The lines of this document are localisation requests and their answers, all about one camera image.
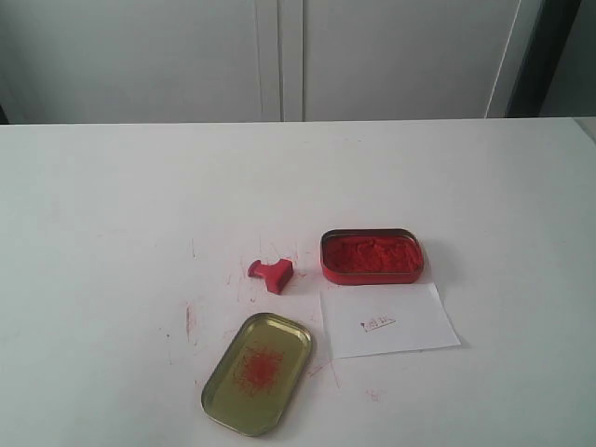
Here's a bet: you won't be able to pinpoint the red rubber stamp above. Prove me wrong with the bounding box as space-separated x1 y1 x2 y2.
248 259 293 295

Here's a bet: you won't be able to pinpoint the gold metal tin lid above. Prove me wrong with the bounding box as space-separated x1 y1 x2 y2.
200 313 313 437

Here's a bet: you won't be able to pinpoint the white paper sheet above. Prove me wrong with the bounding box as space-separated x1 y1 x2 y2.
320 283 460 359

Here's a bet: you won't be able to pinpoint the white cabinet doors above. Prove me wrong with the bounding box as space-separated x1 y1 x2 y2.
1 1 541 124

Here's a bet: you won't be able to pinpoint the red ink pad tin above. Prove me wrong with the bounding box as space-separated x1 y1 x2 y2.
320 228 425 286

